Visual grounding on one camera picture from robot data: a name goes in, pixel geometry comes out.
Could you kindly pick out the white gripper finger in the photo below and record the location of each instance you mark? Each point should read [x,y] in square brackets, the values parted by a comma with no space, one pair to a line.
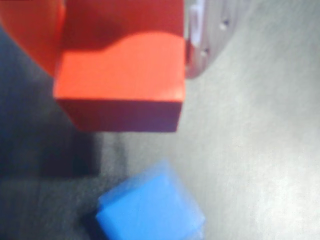
[212,32]

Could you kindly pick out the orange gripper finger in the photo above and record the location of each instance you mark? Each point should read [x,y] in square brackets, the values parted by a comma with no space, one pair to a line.
[30,30]

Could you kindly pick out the blue cube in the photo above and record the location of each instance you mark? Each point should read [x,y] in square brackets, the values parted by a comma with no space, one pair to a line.
[150,207]

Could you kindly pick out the red cube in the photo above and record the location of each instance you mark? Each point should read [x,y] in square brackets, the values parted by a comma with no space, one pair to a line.
[120,72]

